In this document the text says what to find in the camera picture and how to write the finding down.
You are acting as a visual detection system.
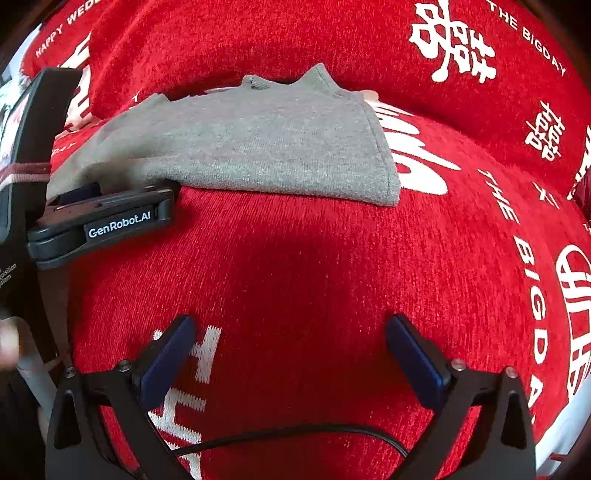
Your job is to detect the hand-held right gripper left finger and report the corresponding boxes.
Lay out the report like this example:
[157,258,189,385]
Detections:
[45,315,198,480]

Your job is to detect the black cable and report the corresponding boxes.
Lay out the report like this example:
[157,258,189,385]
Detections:
[168,425,409,459]

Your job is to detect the red printed blanket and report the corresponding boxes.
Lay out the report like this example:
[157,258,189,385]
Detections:
[44,83,591,480]

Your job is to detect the grey knit sweater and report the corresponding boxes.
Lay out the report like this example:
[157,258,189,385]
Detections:
[46,63,402,208]

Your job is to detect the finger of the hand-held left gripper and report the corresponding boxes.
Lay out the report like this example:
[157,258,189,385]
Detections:
[48,180,182,209]

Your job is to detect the person's left hand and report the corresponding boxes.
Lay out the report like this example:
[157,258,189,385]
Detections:
[0,318,23,371]

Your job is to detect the red printed backrest cover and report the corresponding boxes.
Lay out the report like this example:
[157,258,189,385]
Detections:
[21,0,591,197]

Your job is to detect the white sofa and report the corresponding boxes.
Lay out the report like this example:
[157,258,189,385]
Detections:
[18,323,591,480]

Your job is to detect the red striped strap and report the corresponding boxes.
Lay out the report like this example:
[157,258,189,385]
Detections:
[0,161,51,186]

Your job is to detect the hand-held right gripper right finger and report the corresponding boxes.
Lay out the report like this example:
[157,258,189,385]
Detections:
[386,314,537,480]

